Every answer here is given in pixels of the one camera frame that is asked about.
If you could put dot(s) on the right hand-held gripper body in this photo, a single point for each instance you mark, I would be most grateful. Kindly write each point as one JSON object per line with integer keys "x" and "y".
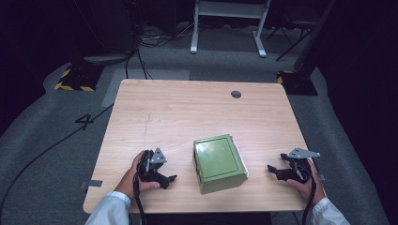
{"x": 298, "y": 165}

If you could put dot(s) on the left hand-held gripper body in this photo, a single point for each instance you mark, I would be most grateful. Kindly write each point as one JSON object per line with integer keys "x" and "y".
{"x": 149, "y": 162}

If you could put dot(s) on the green box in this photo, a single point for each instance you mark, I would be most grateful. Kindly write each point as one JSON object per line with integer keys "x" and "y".
{"x": 219, "y": 164}

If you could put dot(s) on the person's left hand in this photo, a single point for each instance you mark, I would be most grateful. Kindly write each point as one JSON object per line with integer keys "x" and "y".
{"x": 131, "y": 178}

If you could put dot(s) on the person's right hand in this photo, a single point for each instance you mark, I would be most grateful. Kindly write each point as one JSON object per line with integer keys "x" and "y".
{"x": 308, "y": 189}

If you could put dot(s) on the grey floor tape strip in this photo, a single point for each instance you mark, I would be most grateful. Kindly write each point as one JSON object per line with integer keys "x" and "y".
{"x": 94, "y": 183}

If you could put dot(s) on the black yellow striped stand base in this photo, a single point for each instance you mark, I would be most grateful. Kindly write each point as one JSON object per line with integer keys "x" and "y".
{"x": 79, "y": 78}
{"x": 297, "y": 82}

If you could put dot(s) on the grey round stand foot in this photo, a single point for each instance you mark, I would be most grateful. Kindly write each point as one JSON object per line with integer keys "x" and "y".
{"x": 104, "y": 58}

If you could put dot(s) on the black folding stand legs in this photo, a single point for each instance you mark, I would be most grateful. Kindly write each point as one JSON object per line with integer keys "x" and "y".
{"x": 291, "y": 37}

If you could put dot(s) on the dark metal stand pole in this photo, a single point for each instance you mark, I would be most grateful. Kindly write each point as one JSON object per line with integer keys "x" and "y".
{"x": 314, "y": 34}

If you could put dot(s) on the white metal stand frame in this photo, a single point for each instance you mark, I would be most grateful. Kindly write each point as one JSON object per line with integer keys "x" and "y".
{"x": 230, "y": 11}

